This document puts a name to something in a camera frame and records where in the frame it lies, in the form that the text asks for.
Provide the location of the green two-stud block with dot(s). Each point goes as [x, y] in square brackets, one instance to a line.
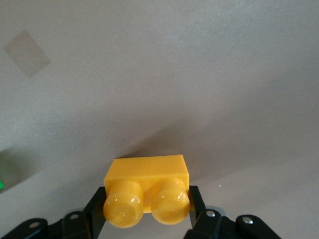
[1, 184]

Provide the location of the yellow two-stud block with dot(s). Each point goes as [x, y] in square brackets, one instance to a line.
[147, 169]

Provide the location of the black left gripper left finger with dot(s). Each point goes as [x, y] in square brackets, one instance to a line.
[74, 226]

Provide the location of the brown tape patch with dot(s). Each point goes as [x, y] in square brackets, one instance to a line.
[26, 53]

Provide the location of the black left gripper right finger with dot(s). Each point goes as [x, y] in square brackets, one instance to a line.
[224, 229]

